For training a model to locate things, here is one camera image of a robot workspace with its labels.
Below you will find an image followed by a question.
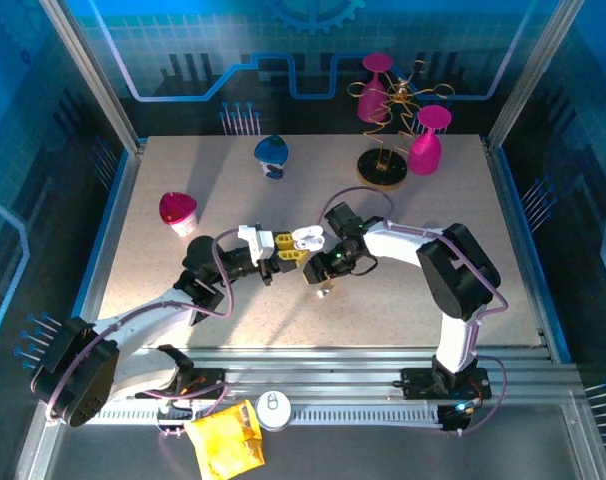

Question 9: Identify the black controller board with LED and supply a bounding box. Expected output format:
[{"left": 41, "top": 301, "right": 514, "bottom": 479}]
[{"left": 440, "top": 397, "right": 487, "bottom": 436}]

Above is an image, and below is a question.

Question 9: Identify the white slotted cable duct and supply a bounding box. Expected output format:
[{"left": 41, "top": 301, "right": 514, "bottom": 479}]
[{"left": 95, "top": 403, "right": 447, "bottom": 427}]

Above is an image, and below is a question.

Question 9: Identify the magenta wine glass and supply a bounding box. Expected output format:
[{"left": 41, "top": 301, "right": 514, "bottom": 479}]
[
  {"left": 406, "top": 104, "right": 453, "bottom": 176},
  {"left": 357, "top": 52, "right": 395, "bottom": 125}
]

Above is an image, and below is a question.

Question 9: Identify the aluminium frame rail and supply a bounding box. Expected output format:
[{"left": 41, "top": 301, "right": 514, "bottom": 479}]
[{"left": 117, "top": 344, "right": 584, "bottom": 407}]

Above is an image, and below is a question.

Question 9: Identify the white cup with magenta lid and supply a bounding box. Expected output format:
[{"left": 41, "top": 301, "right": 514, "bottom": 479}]
[{"left": 158, "top": 192, "right": 199, "bottom": 238}]

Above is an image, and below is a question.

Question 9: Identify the aluminium frame post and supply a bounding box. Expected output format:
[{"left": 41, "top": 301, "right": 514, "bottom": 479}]
[
  {"left": 37, "top": 0, "right": 147, "bottom": 154},
  {"left": 485, "top": 0, "right": 584, "bottom": 151}
]

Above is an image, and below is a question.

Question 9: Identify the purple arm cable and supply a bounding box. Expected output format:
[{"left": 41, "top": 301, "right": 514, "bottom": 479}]
[
  {"left": 45, "top": 227, "right": 257, "bottom": 441},
  {"left": 316, "top": 186, "right": 509, "bottom": 437}
]

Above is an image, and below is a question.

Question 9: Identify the white round can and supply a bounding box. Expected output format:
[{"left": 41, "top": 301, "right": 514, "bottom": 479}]
[{"left": 255, "top": 389, "right": 293, "bottom": 432}]

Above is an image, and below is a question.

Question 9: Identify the white cup with blue lid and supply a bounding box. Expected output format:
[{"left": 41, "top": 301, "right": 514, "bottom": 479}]
[{"left": 253, "top": 134, "right": 289, "bottom": 180}]

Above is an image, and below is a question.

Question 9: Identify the gold wire glass rack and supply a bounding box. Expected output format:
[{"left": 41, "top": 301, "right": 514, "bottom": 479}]
[{"left": 346, "top": 58, "right": 455, "bottom": 189}]

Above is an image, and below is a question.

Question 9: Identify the white earbud charging case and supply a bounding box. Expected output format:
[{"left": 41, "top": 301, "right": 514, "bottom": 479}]
[{"left": 291, "top": 225, "right": 329, "bottom": 252}]

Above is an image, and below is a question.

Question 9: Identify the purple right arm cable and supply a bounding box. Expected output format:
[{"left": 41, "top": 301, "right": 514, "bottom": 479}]
[{"left": 316, "top": 186, "right": 509, "bottom": 437}]

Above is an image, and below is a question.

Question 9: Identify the yellow snack bag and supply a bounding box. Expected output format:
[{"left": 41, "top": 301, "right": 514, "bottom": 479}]
[{"left": 183, "top": 399, "right": 265, "bottom": 480}]

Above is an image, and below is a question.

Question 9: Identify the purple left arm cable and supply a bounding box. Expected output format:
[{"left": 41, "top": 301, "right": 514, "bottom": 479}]
[{"left": 45, "top": 227, "right": 257, "bottom": 441}]

